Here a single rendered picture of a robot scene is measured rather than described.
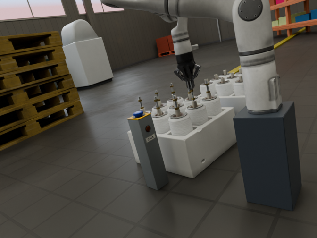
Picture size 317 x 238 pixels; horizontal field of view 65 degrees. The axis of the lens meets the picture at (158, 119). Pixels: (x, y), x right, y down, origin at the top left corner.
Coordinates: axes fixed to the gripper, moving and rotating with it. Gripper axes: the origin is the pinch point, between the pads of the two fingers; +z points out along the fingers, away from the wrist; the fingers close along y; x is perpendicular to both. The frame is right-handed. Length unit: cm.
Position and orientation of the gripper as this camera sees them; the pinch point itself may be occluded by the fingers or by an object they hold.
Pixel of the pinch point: (190, 84)
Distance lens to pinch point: 113.2
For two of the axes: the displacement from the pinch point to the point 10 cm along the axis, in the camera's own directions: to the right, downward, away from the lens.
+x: 4.9, -3.6, 8.0
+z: 2.4, 9.3, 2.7
